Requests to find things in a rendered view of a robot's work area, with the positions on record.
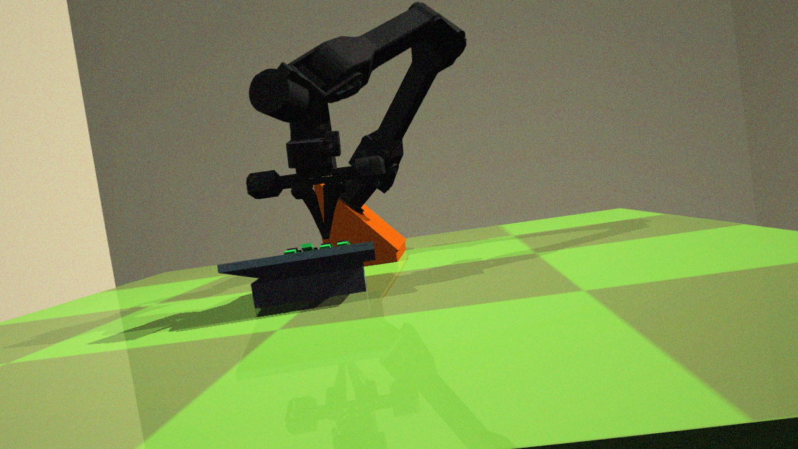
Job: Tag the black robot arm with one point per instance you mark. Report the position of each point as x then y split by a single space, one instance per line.
299 92

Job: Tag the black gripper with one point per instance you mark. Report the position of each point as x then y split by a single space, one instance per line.
268 184

